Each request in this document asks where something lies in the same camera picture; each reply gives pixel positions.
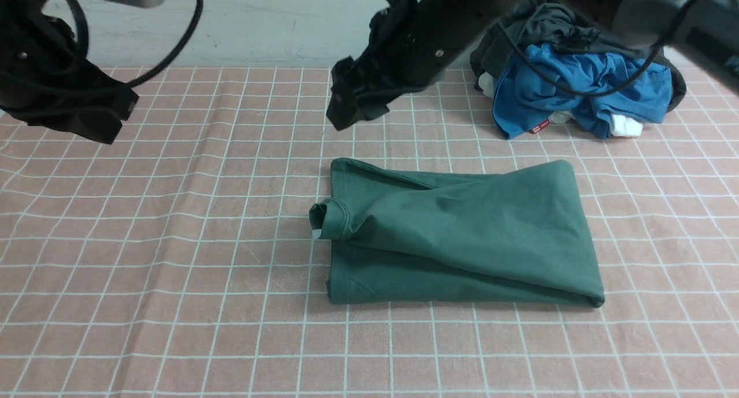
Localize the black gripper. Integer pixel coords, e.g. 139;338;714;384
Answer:
326;0;519;131
2;0;139;145

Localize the green long-sleeved shirt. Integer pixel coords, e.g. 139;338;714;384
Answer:
308;158;605;308

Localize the pink checkered tablecloth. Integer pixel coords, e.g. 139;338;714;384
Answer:
1;67;738;397

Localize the blue crumpled garment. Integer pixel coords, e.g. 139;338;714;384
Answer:
492;44;682;139

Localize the dark grey crumpled garment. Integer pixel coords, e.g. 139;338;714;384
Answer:
470;0;651;93

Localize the black cable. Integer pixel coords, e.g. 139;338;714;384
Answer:
497;0;734;98
0;0;204;98

